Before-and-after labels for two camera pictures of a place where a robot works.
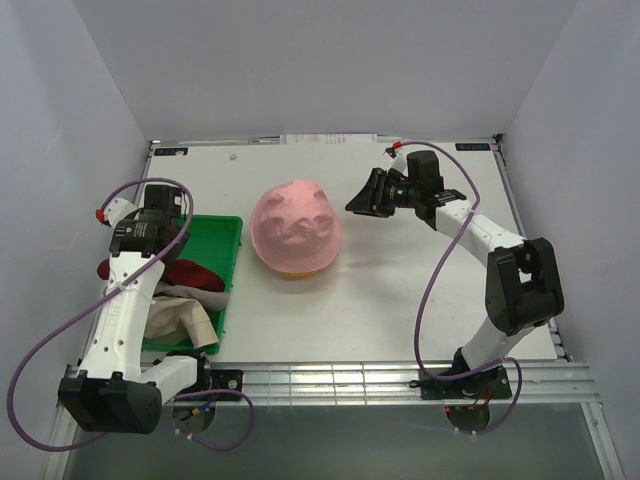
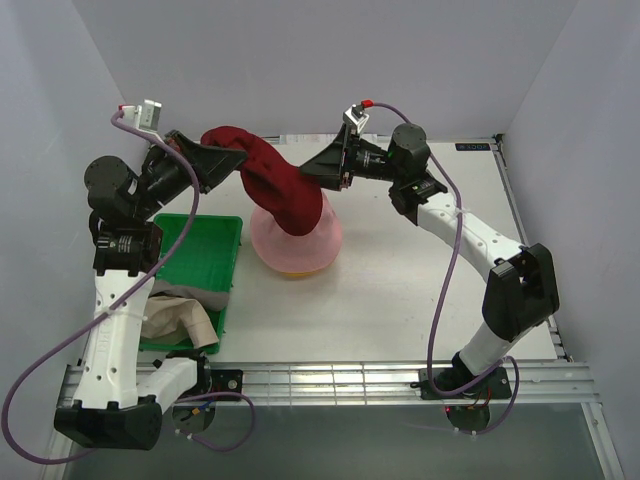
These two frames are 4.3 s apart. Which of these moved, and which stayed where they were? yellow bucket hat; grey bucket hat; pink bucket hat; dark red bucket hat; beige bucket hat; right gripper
Moved: dark red bucket hat; right gripper
Stayed: pink bucket hat; grey bucket hat; beige bucket hat; yellow bucket hat
